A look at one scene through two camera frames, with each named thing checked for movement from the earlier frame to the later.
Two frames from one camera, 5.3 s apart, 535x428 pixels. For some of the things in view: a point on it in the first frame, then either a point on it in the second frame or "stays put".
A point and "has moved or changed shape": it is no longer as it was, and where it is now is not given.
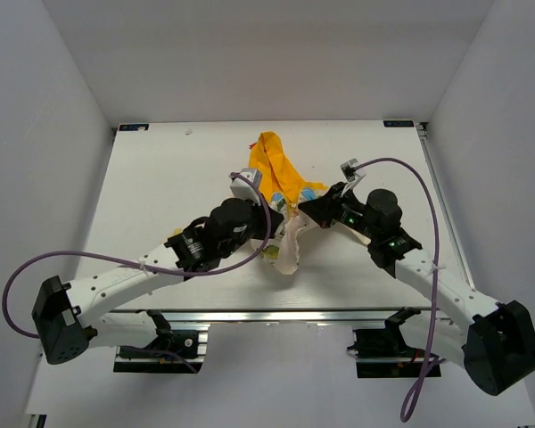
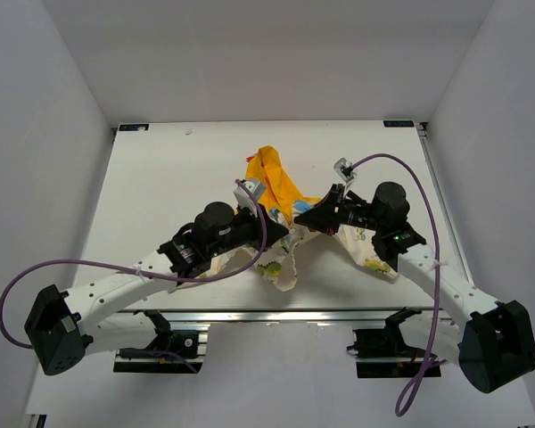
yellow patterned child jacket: [287, 190] has moved or changed shape
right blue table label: [399, 123] stays put
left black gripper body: [255, 229] stays put
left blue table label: [133, 127] stays put
